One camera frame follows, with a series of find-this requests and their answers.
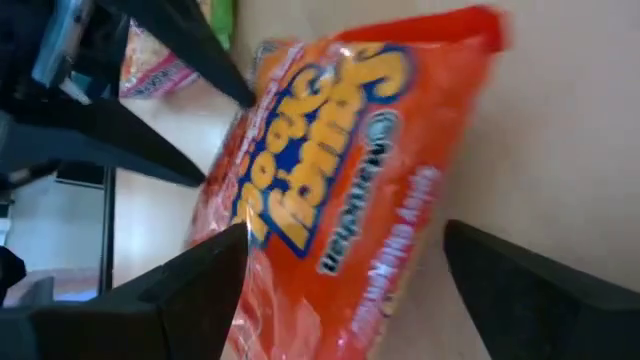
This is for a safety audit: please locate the red Maruchan saucy noodles packet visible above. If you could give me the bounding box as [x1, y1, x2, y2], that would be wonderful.
[184, 4, 511, 360]

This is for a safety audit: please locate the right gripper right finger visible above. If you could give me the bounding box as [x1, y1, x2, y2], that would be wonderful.
[443, 218, 640, 360]

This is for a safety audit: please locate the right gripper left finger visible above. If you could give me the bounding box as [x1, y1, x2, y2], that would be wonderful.
[29, 222, 250, 360]

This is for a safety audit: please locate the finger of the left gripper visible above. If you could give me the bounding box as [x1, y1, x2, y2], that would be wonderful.
[107, 0, 256, 109]
[0, 97, 206, 187]

